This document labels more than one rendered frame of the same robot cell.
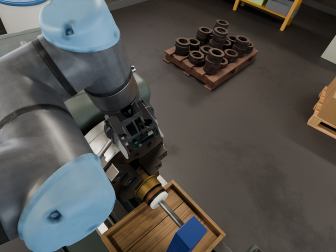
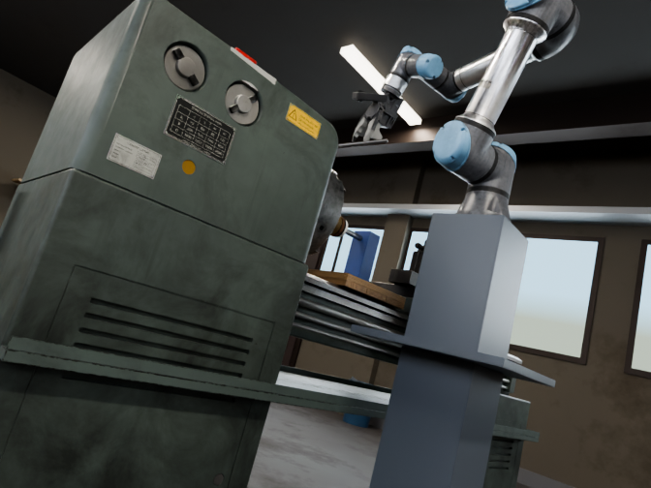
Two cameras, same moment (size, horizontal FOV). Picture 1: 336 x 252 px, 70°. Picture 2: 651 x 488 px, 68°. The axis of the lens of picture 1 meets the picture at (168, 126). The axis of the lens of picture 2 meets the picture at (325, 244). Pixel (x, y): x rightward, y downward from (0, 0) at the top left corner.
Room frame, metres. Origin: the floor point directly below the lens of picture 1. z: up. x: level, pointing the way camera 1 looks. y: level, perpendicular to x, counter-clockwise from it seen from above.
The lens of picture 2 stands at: (0.07, 1.59, 0.68)
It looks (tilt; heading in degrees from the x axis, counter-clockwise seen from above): 12 degrees up; 281
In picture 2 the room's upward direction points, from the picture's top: 15 degrees clockwise
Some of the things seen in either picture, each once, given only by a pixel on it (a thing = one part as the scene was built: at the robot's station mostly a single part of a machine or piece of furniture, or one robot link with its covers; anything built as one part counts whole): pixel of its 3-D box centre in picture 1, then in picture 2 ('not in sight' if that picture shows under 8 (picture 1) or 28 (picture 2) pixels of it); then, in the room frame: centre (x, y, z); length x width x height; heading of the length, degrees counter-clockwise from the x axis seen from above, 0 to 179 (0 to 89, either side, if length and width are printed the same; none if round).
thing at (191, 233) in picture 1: (184, 243); (359, 262); (0.27, -0.14, 1.00); 0.08 x 0.06 x 0.23; 142
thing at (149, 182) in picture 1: (148, 188); (329, 222); (0.39, 0.02, 1.08); 0.09 x 0.09 x 0.09; 52
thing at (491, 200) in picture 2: not in sight; (484, 210); (-0.08, 0.26, 1.15); 0.15 x 0.15 x 0.10
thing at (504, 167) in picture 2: not in sight; (490, 170); (-0.07, 0.26, 1.27); 0.13 x 0.12 x 0.14; 45
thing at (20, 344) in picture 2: not in sight; (329, 385); (0.26, -0.14, 0.55); 2.10 x 0.60 x 0.02; 52
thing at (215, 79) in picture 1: (216, 46); not in sight; (3.14, -0.41, 0.22); 1.25 x 0.86 x 0.45; 145
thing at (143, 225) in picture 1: (165, 236); (338, 287); (0.31, -0.08, 0.89); 0.36 x 0.30 x 0.04; 142
